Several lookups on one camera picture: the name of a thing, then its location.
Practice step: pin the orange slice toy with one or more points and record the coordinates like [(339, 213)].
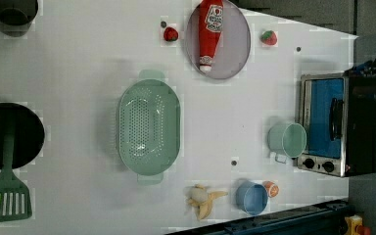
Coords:
[(271, 188)]

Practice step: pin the dark red strawberry toy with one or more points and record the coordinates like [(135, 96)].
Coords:
[(170, 34)]

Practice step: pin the blue metal frame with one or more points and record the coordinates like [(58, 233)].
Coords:
[(319, 219)]

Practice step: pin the blue cup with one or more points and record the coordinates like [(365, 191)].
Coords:
[(251, 198)]

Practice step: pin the black cup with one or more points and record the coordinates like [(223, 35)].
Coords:
[(18, 12)]

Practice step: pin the black toaster oven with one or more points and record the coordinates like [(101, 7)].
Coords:
[(338, 113)]

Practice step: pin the green mug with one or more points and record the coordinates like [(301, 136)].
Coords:
[(286, 141)]

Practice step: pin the grey round plate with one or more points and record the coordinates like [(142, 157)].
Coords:
[(233, 48)]

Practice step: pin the peeled banana toy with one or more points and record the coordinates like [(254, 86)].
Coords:
[(202, 200)]

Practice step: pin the red strawberry green top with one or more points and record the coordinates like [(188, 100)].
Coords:
[(269, 38)]

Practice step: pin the red ketchup bottle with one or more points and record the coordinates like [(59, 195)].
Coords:
[(210, 29)]

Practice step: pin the green oval strainer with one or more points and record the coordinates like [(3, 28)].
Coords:
[(148, 135)]

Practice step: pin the yellow red emergency button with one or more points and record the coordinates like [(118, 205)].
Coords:
[(356, 226)]

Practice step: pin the green slotted spatula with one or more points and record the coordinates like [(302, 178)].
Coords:
[(15, 201)]

